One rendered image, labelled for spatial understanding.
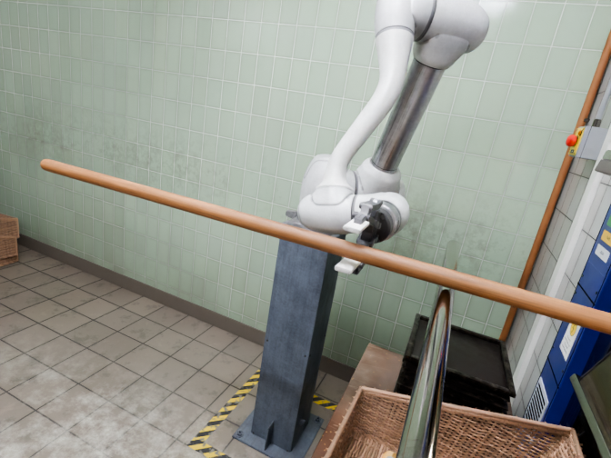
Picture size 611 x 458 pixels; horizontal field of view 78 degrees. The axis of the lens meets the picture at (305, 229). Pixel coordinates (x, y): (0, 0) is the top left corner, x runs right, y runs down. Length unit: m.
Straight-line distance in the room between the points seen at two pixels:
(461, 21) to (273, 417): 1.60
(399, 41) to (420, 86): 0.21
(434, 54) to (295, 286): 0.90
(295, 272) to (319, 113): 0.88
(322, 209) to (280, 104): 1.16
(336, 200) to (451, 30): 0.55
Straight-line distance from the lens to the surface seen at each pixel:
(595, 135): 1.53
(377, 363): 1.50
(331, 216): 0.96
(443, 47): 1.21
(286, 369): 1.65
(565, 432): 1.10
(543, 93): 1.86
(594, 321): 0.69
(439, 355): 0.48
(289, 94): 2.05
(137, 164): 2.69
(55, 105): 3.26
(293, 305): 1.50
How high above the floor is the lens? 1.41
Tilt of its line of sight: 17 degrees down
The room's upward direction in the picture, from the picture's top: 10 degrees clockwise
